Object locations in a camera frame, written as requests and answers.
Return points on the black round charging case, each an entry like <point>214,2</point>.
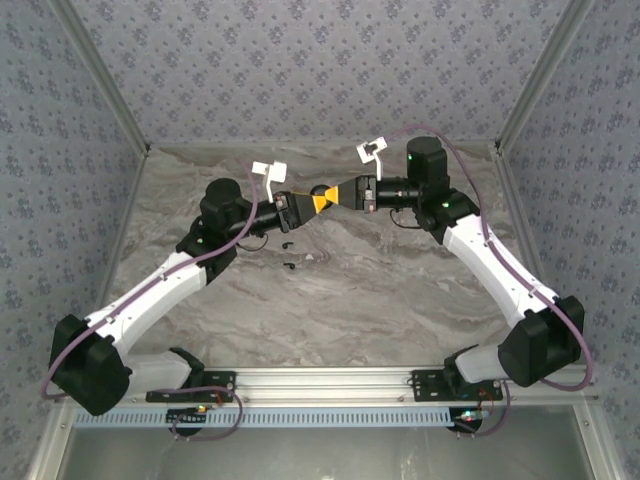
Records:
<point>318,191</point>

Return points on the aluminium table side rail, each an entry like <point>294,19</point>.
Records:
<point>517,200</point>
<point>122,215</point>

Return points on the small controller board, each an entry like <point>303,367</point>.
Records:
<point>187,415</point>
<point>467,417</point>

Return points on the grey metal panel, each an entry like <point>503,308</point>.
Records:
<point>325,455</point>

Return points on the long aluminium base rail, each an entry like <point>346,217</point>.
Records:
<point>325,382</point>

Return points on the aluminium frame post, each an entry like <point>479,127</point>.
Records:
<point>545,75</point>
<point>104,75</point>

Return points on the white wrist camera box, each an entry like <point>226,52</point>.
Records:
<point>372,150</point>
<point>275,172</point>

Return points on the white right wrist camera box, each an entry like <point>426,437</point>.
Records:
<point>372,150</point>

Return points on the aluminium frame leg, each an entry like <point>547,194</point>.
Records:
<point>50,445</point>
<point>597,445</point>

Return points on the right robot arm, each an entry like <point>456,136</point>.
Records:
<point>480,260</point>

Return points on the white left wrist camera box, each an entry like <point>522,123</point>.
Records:
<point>275,172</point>

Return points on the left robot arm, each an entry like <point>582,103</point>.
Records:
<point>150,295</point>

